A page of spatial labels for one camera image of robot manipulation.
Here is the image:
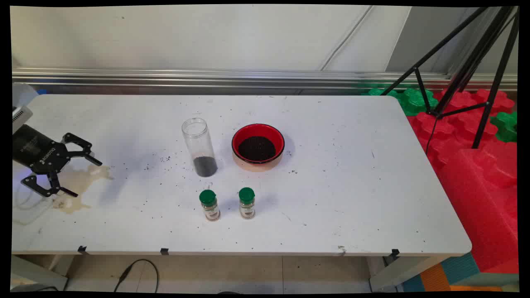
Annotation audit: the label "large green foam block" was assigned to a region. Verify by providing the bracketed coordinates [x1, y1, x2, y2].
[397, 88, 438, 116]

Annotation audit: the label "small green foam block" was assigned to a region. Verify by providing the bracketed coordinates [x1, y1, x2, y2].
[362, 87, 399, 98]

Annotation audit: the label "aluminium rail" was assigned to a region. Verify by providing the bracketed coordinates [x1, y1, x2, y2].
[12, 67, 518, 92]

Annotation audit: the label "white wall cable conduit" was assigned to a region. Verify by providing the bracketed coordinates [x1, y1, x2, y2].
[321, 6, 373, 71]

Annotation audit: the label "black tripod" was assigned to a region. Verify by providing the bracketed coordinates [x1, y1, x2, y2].
[380, 6, 519, 154]

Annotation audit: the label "black floor cable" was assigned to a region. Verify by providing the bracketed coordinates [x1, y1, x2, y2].
[114, 259, 160, 293]

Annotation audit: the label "spice bottle with green lid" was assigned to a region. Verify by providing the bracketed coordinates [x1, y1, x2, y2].
[238, 187, 256, 220]
[199, 190, 221, 222]

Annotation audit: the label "clear plastic jar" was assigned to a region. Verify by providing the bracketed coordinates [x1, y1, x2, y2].
[181, 118, 219, 178]

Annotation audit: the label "red bowl with black rim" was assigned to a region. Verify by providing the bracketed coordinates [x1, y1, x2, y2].
[231, 123, 285, 172]

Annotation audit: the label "pale grey robot base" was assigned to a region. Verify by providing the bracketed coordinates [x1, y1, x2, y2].
[12, 83, 40, 109]

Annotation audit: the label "black seeds heap in bowl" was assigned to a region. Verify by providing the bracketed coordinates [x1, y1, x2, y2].
[238, 136, 276, 162]

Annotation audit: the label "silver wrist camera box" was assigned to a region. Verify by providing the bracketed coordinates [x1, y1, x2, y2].
[12, 106, 34, 134]

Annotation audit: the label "blue and orange foam mat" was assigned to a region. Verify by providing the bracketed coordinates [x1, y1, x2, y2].
[402, 252, 518, 292]

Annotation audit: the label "white table leg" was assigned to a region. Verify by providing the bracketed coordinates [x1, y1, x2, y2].
[369, 256, 450, 292]
[12, 255, 69, 290]

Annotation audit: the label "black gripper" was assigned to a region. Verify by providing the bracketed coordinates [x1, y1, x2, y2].
[12, 124, 103, 198]

